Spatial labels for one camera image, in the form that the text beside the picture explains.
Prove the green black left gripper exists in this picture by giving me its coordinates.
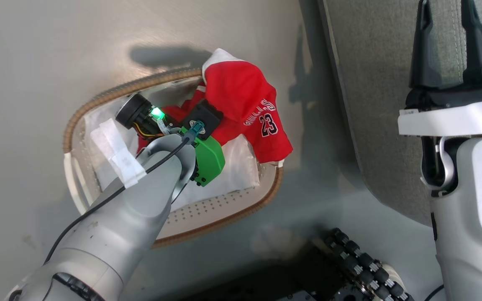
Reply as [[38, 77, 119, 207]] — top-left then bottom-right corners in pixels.
[[181, 99, 226, 187]]

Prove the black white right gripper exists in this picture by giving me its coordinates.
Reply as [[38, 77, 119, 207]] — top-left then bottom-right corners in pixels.
[[398, 0, 482, 136]]

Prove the red basketball jersey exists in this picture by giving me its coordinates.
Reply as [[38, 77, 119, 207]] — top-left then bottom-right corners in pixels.
[[137, 48, 294, 164]]

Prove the grey fabric sofa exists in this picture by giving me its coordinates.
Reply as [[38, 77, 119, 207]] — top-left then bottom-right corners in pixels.
[[318, 0, 482, 227]]

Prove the wicker-rimmed laundry basket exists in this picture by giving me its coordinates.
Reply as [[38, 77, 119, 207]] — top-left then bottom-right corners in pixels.
[[62, 68, 284, 250]]

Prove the white tape strip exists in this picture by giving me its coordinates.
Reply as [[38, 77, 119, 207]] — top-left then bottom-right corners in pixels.
[[90, 118, 147, 189]]

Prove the black roller omni wheel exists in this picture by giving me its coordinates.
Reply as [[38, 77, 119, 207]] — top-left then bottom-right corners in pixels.
[[323, 228, 415, 301]]

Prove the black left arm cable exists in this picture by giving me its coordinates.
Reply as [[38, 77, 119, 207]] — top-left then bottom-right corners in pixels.
[[42, 120, 206, 266]]

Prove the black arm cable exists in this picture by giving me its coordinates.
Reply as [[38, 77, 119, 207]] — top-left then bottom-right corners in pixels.
[[423, 284, 445, 301], [42, 120, 206, 266]]

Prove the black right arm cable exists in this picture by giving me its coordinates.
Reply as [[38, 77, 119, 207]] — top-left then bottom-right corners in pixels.
[[423, 284, 445, 301]]

